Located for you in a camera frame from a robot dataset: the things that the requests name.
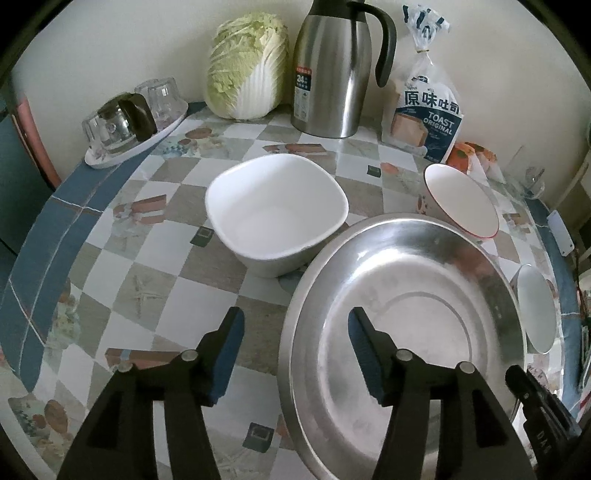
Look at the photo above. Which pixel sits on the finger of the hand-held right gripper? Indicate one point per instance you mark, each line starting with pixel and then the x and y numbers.
pixel 521 383

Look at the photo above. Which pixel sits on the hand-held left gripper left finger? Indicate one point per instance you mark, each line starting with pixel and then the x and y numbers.
pixel 228 355

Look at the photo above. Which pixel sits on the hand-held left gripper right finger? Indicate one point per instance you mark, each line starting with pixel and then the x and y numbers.
pixel 364 350

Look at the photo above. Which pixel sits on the small white plate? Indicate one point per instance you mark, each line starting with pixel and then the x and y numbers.
pixel 535 309

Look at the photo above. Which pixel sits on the stainless steel basin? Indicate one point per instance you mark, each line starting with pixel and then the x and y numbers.
pixel 415 277

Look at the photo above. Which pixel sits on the white square bowl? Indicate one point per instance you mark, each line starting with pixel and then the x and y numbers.
pixel 277 217

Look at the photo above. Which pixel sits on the red-rimmed white bowl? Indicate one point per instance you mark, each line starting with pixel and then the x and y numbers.
pixel 461 198

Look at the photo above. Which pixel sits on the white power strip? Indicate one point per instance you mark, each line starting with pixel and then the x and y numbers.
pixel 561 233

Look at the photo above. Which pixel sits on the clear stemmed glass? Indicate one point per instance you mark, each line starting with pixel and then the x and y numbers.
pixel 526 170

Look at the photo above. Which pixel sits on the orange snack packet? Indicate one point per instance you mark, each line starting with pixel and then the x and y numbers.
pixel 466 157

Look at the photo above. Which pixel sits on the white floral tray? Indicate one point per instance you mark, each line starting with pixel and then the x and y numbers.
pixel 138 147

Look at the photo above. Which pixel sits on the toast bread bag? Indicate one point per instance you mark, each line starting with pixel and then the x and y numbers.
pixel 425 115

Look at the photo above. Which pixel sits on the clear drinking glass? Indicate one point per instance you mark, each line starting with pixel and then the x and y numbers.
pixel 161 99
pixel 94 131

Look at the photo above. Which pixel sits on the stainless steel thermos jug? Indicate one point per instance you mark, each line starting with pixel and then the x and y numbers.
pixel 332 69

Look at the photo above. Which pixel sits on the napa cabbage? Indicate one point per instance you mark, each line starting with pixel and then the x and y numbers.
pixel 244 60

